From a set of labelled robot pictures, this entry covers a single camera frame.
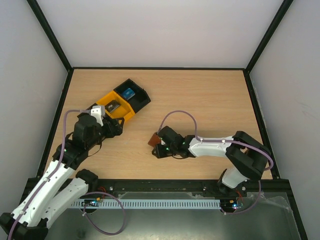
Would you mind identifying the brown leather card holder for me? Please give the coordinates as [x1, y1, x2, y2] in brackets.
[147, 132, 162, 148]

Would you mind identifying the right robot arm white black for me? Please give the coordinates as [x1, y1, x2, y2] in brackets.
[148, 126, 274, 196]

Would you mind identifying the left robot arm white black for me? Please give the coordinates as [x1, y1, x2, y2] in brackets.
[0, 110, 125, 240]

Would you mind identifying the dark grey card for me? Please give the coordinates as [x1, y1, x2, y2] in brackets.
[104, 100, 121, 113]

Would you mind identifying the blue card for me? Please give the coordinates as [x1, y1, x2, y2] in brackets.
[122, 88, 136, 100]

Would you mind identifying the yellow plastic bin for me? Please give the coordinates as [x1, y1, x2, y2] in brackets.
[95, 90, 135, 122]

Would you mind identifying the black plastic bin far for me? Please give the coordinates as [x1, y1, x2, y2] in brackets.
[113, 78, 151, 113]

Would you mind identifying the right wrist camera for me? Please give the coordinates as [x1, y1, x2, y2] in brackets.
[157, 133, 166, 146]

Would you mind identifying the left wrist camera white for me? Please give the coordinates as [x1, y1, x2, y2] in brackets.
[90, 105, 106, 127]

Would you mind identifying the light blue slotted cable duct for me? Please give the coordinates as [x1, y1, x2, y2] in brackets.
[69, 199, 221, 210]

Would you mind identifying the purple cable left base loop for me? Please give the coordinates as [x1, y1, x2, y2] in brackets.
[81, 191, 126, 236]

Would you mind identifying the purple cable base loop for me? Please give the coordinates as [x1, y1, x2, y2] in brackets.
[220, 180, 262, 217]
[81, 191, 126, 236]

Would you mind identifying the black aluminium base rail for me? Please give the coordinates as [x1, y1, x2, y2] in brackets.
[23, 177, 292, 201]

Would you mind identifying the purple cable right base loop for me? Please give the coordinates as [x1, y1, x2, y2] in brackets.
[220, 180, 262, 217]

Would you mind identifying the black frame post left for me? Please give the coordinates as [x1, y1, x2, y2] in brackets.
[27, 0, 72, 72]

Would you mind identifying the black frame post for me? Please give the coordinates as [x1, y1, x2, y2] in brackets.
[27, 0, 72, 72]
[245, 0, 294, 75]

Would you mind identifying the black frame post right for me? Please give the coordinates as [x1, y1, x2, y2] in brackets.
[245, 0, 294, 75]

